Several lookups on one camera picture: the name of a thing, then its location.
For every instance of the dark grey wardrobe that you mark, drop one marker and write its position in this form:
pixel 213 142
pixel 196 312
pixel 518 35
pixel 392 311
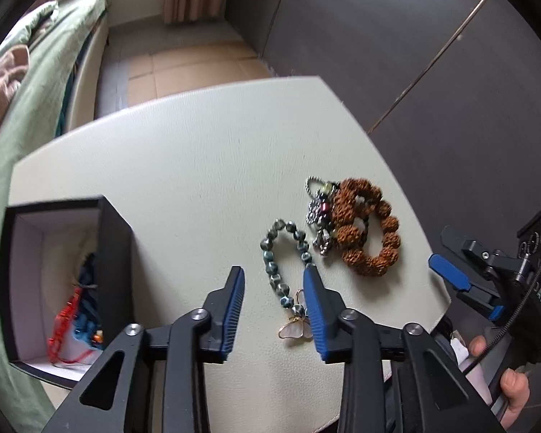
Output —
pixel 387 31

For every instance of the bed with green blanket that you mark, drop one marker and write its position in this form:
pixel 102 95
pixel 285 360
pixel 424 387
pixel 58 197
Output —
pixel 40 81

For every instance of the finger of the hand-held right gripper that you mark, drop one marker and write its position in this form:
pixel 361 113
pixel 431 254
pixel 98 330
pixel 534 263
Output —
pixel 466 242
pixel 448 272

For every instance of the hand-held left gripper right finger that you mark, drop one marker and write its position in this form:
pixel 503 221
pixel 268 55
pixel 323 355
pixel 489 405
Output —
pixel 314 313

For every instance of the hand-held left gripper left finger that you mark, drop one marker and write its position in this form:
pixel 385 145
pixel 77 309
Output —
pixel 233 313

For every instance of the light green pillow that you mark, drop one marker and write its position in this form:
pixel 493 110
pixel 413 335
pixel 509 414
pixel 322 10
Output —
pixel 34 18

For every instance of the black jewelry box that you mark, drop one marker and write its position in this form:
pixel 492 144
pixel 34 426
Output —
pixel 115 234

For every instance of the brown cloth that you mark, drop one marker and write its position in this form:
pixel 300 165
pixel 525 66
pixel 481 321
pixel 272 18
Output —
pixel 4 94

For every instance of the person's right hand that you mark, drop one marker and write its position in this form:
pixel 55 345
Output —
pixel 515 390

